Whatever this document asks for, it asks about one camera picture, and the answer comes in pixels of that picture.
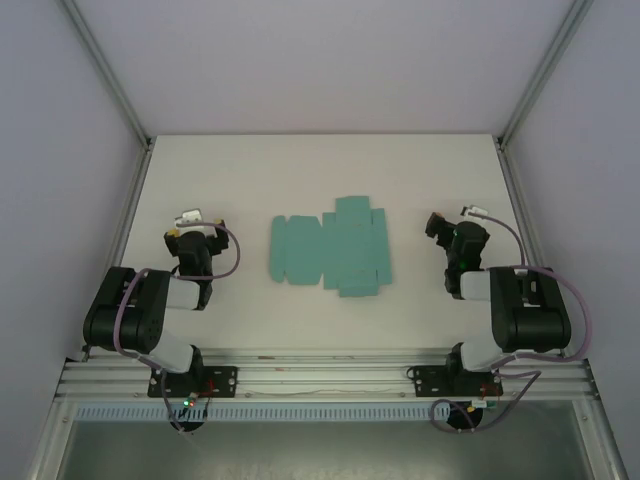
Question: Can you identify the teal paper box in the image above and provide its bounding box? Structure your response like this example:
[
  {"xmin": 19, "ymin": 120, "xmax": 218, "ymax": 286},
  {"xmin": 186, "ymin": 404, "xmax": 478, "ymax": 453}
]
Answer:
[{"xmin": 270, "ymin": 195, "xmax": 394, "ymax": 299}]

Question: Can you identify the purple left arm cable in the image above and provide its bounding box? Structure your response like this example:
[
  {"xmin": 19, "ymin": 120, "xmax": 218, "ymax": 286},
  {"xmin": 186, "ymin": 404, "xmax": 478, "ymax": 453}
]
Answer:
[{"xmin": 113, "ymin": 222, "xmax": 244, "ymax": 435}]

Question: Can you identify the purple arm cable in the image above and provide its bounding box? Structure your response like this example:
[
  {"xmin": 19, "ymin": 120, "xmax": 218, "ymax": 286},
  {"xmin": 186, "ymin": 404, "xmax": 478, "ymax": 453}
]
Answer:
[
  {"xmin": 113, "ymin": 222, "xmax": 244, "ymax": 435},
  {"xmin": 429, "ymin": 207, "xmax": 594, "ymax": 434}
]

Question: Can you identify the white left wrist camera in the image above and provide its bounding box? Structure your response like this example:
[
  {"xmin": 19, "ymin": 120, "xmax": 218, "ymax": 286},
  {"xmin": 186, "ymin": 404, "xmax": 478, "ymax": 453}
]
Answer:
[{"xmin": 173, "ymin": 208, "xmax": 205, "ymax": 229}]

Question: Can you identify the aluminium side rail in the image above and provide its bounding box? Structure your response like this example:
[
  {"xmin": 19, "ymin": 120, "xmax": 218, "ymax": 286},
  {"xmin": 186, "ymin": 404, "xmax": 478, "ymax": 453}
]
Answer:
[
  {"xmin": 496, "ymin": 139, "xmax": 571, "ymax": 360},
  {"xmin": 79, "ymin": 142, "xmax": 154, "ymax": 362}
]

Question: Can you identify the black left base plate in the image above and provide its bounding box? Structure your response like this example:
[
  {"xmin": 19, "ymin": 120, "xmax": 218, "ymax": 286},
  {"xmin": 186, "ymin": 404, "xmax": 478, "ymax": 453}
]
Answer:
[{"xmin": 147, "ymin": 365, "xmax": 239, "ymax": 399}]

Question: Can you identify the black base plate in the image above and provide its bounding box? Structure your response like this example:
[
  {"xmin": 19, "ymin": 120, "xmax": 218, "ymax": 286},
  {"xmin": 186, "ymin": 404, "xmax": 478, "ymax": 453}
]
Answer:
[
  {"xmin": 147, "ymin": 365, "xmax": 239, "ymax": 399},
  {"xmin": 407, "ymin": 364, "xmax": 504, "ymax": 399}
]

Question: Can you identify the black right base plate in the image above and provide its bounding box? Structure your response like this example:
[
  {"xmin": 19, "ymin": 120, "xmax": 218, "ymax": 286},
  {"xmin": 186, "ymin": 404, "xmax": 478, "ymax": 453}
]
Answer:
[{"xmin": 407, "ymin": 364, "xmax": 504, "ymax": 399}]

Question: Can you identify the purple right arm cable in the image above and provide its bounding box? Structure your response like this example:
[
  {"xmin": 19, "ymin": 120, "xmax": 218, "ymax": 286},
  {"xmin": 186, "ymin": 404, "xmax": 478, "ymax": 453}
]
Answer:
[{"xmin": 429, "ymin": 207, "xmax": 594, "ymax": 434}]

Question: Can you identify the aluminium mounting rail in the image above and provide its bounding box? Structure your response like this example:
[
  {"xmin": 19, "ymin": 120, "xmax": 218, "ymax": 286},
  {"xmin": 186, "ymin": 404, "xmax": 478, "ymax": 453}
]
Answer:
[{"xmin": 54, "ymin": 347, "xmax": 599, "ymax": 401}]

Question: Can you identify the aluminium frame post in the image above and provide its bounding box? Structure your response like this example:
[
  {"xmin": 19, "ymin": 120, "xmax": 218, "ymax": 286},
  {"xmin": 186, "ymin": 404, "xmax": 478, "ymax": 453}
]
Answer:
[
  {"xmin": 62, "ymin": 0, "xmax": 153, "ymax": 149},
  {"xmin": 497, "ymin": 0, "xmax": 596, "ymax": 146}
]

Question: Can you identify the slotted grey cable duct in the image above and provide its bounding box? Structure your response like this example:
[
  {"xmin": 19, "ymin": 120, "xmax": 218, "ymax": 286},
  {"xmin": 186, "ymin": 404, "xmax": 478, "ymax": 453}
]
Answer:
[{"xmin": 74, "ymin": 404, "xmax": 501, "ymax": 422}]

